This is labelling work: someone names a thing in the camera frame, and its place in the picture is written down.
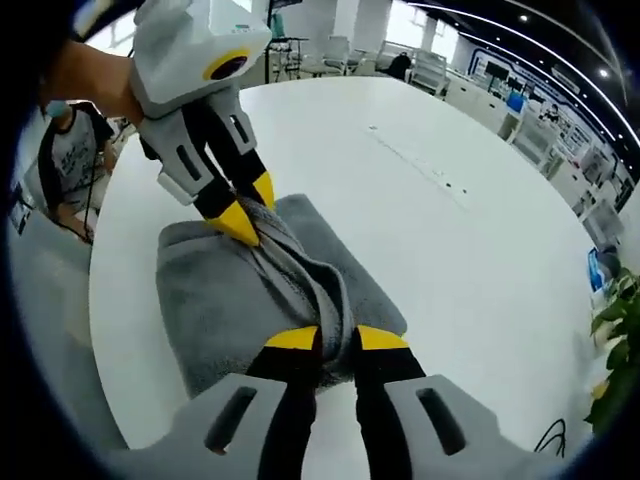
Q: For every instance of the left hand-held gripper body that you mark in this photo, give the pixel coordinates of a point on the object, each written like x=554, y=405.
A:
x=175, y=55

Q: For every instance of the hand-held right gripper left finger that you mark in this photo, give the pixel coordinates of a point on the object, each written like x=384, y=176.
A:
x=280, y=400

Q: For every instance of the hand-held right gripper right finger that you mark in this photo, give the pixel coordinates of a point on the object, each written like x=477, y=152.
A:
x=390, y=400

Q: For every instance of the grey towel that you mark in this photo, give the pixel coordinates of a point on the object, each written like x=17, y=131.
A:
x=215, y=300

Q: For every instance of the white table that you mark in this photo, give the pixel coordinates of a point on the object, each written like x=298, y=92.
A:
x=450, y=250

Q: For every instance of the black office chair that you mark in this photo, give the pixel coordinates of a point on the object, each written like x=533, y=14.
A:
x=400, y=66

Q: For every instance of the green potted plant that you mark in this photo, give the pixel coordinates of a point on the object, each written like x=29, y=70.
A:
x=620, y=350

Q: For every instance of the blue tissue pack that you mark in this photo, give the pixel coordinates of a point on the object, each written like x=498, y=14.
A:
x=595, y=272

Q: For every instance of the blue storage bin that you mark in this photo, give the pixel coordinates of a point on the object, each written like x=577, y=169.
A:
x=516, y=104

